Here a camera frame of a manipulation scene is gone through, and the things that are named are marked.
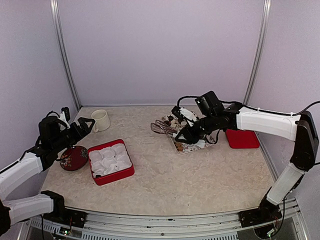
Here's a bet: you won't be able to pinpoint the red chocolate box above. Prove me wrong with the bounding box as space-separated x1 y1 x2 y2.
88 139 135 186

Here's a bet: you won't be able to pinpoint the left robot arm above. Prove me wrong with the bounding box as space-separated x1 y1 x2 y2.
0 113 96 232

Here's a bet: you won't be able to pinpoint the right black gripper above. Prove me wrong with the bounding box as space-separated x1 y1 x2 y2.
174 112 218 144

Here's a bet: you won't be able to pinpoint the floral rectangular tray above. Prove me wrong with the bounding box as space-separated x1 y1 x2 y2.
156 113 220 155

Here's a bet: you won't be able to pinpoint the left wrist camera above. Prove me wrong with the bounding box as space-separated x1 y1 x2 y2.
59 106 71 129

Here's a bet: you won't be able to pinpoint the right aluminium frame post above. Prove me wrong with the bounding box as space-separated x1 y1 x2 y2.
243 0 272 105

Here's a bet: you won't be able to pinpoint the left aluminium frame post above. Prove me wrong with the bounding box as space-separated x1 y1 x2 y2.
50 0 82 111

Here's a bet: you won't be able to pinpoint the red floral round tin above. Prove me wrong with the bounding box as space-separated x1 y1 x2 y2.
59 145 89 172

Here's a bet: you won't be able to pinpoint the aluminium frame post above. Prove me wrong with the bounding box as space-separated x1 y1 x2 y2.
243 0 272 105
50 0 82 111

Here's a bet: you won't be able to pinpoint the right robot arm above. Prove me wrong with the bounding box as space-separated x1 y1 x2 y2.
171 103 319 223

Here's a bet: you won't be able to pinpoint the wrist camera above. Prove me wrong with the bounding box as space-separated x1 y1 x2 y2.
171 106 198 127
59 106 71 129

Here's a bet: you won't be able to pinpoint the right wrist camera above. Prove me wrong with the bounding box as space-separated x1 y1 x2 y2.
171 106 198 127

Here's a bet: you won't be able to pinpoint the front aluminium rail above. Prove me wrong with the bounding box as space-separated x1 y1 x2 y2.
17 198 310 240

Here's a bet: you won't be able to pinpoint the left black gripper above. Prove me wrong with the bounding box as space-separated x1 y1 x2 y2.
51 116 95 153

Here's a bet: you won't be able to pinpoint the red box lid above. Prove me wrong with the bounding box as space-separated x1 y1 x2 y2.
225 129 260 149

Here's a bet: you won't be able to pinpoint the metal serving tongs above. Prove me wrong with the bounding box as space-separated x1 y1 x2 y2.
150 119 178 136

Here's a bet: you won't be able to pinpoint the cream ceramic mug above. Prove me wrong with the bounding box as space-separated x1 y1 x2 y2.
91 109 111 133

